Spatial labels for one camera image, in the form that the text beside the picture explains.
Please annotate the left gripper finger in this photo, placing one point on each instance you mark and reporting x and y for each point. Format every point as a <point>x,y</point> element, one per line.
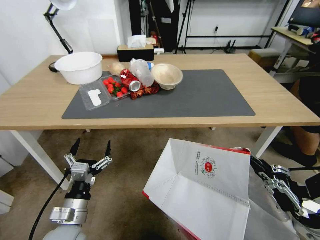
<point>75,147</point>
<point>108,150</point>

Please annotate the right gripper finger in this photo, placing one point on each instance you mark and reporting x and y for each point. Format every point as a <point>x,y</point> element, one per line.
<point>282,188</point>
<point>283,171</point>

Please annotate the white red food delivery bag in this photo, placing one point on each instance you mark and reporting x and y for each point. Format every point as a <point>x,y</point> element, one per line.
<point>200,200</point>

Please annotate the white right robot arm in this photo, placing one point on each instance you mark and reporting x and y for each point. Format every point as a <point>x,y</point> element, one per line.
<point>311,233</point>

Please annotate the person's leg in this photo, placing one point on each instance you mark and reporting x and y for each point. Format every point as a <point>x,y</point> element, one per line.
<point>306,140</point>

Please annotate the clear plastic clamshell container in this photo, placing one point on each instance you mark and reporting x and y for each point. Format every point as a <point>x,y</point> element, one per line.
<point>87,100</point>

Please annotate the white cabinet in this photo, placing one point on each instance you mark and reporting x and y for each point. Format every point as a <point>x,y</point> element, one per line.
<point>10,160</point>

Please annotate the red crumpled snack wrapper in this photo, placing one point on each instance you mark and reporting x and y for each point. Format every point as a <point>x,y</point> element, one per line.
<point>147,91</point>

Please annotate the wooden table with white legs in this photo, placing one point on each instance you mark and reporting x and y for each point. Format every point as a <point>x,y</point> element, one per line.
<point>275,100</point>

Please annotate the red soda can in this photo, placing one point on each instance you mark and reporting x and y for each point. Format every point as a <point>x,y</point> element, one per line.
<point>130,80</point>

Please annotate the large white plastic bowl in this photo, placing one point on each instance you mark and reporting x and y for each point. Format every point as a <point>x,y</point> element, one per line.
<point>80,67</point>

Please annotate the crushed clear plastic bottle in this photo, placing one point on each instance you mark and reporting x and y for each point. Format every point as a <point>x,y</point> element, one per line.
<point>142,71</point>

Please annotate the beige paper bowl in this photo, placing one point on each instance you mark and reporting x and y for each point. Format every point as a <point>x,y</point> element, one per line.
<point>166,75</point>

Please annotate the dark grey desk mat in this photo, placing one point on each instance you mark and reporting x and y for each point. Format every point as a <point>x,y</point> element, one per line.
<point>190,100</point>

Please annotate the black tissue box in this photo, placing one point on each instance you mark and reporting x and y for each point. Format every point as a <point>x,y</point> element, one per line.
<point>135,54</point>

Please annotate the white tissue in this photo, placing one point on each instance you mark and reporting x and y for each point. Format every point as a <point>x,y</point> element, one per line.
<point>136,41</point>

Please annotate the black desk lamp white shade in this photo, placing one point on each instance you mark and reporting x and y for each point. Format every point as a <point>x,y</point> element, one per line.
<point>58,33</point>

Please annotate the tan cardboard box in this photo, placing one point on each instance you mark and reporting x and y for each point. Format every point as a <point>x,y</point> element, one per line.
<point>263,56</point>

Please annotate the black upright panel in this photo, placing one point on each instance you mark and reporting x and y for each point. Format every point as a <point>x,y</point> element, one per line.
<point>165,32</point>

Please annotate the pale side table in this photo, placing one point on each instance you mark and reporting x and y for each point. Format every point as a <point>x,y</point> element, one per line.
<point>287,37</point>

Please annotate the black router with antennas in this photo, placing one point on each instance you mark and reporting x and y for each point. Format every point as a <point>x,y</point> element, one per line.
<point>230,46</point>

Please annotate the black tripod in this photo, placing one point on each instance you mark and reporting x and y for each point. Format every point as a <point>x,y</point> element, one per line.
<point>183,25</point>

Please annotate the dark monitor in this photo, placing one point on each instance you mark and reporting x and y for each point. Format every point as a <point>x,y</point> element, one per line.
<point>306,13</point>

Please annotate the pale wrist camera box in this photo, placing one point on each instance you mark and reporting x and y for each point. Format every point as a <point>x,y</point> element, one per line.
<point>311,207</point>
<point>79,172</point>

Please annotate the black metal rack frame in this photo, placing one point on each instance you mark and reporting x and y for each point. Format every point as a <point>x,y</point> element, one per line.
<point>225,36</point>

